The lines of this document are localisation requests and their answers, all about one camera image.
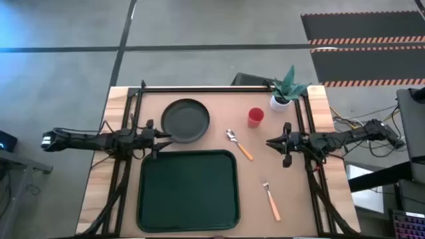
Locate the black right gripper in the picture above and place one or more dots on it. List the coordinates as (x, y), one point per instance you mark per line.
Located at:
(297, 142)

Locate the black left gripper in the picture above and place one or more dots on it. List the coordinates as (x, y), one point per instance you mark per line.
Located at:
(147, 139)

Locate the dark grey round plate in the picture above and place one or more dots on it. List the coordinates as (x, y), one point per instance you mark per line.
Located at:
(186, 121)

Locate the red plastic cup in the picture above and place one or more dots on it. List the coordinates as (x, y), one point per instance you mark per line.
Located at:
(255, 117)

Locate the dark green plastic tray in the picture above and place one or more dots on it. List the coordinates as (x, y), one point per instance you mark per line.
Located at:
(187, 191)

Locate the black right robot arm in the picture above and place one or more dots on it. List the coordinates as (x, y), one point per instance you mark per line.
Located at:
(348, 136)

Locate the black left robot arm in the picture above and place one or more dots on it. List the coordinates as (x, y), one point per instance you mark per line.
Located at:
(99, 141)

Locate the white plant pot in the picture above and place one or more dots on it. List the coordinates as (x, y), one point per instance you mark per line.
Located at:
(277, 106)

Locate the green artificial plant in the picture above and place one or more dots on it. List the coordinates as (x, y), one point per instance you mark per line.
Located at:
(289, 86)

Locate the black box behind table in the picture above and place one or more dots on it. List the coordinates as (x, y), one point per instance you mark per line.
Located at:
(247, 79)

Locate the black striped-edge floor mat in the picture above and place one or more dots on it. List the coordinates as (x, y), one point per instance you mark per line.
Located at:
(368, 64)
(362, 25)

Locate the grey side desk top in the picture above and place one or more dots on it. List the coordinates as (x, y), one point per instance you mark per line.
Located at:
(415, 132)

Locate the grey metal desk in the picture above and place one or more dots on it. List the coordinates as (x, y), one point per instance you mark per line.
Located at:
(16, 162)

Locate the backlit computer keyboard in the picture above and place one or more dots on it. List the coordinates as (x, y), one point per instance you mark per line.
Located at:
(410, 227)

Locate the black computer tower blue lights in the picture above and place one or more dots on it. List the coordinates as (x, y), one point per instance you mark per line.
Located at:
(6, 141)

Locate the black metal table frame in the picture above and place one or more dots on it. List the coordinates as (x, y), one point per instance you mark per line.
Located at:
(199, 89)

